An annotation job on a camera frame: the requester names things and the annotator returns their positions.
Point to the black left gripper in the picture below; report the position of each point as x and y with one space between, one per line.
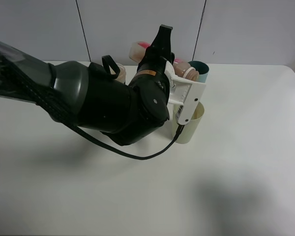
152 63

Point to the blue sleeved paper cup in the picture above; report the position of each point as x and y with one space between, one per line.
122 72

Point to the teal plastic cup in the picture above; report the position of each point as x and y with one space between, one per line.
202 68

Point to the clear plastic drink bottle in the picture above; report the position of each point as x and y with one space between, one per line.
182 69

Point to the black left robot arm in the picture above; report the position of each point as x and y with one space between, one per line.
91 96

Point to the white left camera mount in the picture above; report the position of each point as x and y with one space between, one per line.
185 93

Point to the pale green plastic cup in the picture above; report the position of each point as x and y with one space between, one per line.
190 128

